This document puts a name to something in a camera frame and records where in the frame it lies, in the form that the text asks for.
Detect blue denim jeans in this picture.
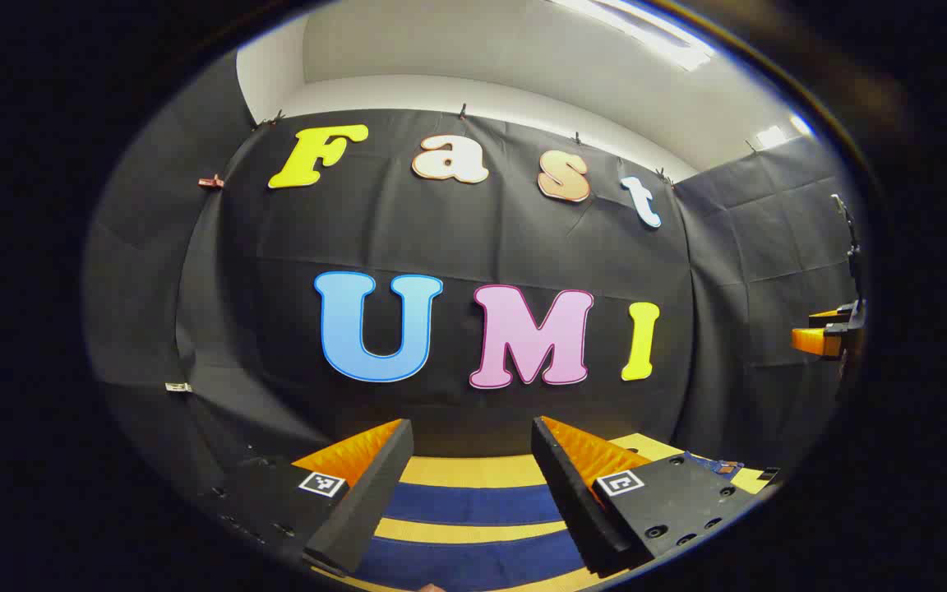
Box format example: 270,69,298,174
354,452,744,592

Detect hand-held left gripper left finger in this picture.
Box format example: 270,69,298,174
198,418,414,576

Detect black backdrop cloth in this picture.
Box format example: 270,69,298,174
83,49,865,511

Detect long ceiling light panel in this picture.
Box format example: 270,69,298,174
552,0,718,73

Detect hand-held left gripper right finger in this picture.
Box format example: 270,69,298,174
532,415,762,577

